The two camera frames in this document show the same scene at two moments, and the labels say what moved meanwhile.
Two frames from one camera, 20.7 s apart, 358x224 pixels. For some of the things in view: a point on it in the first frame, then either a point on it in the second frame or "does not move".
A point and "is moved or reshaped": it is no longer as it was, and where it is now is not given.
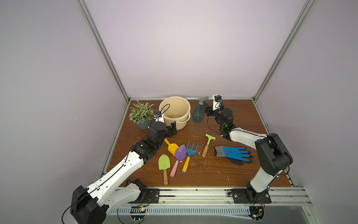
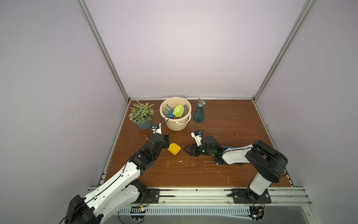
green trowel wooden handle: [164, 164] -> [178, 110]
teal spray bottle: [198, 114] is moved or reshaped
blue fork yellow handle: [189, 152] -> [170, 115]
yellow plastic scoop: [172, 147] does not move
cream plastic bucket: [175, 108] does not move
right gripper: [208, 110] -> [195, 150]
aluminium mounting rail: [293, 197] does not move
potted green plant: [141, 114] does not move
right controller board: [257, 213] does not move
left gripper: [173, 130] -> [166, 141]
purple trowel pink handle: [180, 154] -> [184, 111]
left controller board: [138, 213] does not move
